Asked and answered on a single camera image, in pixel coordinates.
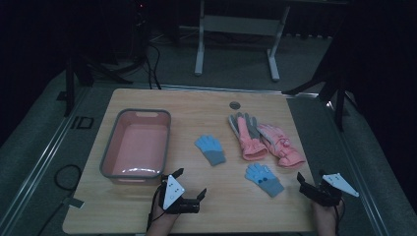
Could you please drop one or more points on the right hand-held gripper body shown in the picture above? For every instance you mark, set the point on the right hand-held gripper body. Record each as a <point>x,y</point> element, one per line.
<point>327,195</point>

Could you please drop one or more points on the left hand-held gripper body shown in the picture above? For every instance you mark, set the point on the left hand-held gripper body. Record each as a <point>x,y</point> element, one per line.
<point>172,191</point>

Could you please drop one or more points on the blue knitted glove dark dots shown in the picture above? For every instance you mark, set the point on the blue knitted glove dark dots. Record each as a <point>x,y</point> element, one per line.
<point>264,178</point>

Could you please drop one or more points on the pink padded glove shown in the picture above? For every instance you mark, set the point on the pink padded glove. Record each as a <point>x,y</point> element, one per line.
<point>283,147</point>

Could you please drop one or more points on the plain blue knitted glove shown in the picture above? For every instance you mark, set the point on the plain blue knitted glove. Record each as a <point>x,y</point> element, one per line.
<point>209,149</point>

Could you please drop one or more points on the pink plastic basin grey rim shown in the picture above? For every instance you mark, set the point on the pink plastic basin grey rim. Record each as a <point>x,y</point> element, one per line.
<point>137,149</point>

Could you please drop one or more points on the person's right hand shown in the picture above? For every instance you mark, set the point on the person's right hand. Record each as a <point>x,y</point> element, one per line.
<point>324,216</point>

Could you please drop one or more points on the person's left hand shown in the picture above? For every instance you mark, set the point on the person's left hand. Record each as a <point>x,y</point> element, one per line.
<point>160,218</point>

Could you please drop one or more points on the black tripod stand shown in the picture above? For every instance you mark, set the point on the black tripod stand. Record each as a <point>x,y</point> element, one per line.
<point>339,105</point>
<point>70,85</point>

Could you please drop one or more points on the grey round table grommet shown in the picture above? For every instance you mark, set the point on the grey round table grommet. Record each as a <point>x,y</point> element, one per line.
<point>234,105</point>

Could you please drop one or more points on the grey tape piece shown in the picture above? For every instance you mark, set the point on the grey tape piece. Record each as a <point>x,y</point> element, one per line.
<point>73,202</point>

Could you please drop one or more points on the black floor tape marking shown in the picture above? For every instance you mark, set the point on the black floor tape marking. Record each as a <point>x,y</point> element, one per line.
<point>82,123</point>

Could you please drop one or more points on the dark equipment with red light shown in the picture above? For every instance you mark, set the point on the dark equipment with red light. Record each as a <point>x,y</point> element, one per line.
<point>141,29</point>

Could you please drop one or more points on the white metal desk frame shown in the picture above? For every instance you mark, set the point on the white metal desk frame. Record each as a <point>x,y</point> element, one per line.
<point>241,25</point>

